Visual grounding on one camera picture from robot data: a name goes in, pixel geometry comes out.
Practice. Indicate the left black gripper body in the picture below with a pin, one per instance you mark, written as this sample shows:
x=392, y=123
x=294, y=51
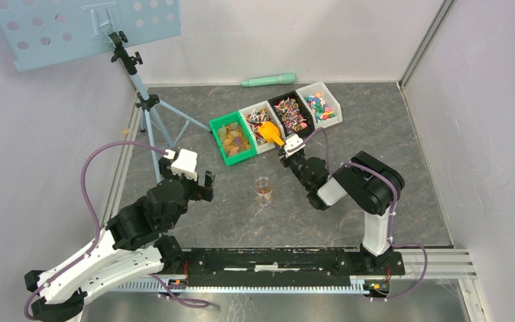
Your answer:
x=192, y=185

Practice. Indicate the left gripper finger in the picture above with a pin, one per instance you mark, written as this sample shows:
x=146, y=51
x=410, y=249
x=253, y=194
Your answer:
x=209, y=179
x=204, y=194

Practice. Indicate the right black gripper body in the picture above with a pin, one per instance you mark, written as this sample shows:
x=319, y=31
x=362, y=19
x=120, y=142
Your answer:
x=294, y=162

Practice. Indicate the yellow plastic scoop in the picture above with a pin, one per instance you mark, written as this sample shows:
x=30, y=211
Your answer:
x=270, y=133

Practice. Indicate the clear plastic jar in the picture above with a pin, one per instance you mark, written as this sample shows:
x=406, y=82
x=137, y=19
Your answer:
x=263, y=189

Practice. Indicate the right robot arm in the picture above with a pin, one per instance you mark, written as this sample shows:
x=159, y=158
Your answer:
x=373, y=185

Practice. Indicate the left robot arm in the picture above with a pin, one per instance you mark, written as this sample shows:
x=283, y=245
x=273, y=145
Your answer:
x=133, y=244

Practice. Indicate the black lollipop bin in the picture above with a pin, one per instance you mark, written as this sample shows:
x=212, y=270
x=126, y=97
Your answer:
x=293, y=114

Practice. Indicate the green candy bin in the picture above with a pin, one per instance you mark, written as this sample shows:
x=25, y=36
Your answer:
x=233, y=137

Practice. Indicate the white candy bin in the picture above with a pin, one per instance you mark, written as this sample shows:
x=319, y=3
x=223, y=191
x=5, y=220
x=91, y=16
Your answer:
x=322, y=105

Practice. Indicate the white lollipop bin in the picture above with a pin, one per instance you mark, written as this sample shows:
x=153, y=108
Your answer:
x=254, y=116

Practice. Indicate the light blue music stand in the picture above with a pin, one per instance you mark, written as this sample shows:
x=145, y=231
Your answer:
x=43, y=33

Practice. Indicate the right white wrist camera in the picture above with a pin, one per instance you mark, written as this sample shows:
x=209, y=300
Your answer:
x=292, y=144

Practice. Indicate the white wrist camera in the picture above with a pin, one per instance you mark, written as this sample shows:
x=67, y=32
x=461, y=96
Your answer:
x=292, y=144
x=182, y=162

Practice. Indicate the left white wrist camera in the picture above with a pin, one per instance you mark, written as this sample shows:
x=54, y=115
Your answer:
x=182, y=162

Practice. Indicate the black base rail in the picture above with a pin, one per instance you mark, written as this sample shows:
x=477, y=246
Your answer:
x=280, y=267

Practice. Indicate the mint green cylindrical handle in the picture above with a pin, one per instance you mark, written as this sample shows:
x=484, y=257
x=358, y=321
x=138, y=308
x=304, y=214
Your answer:
x=281, y=79

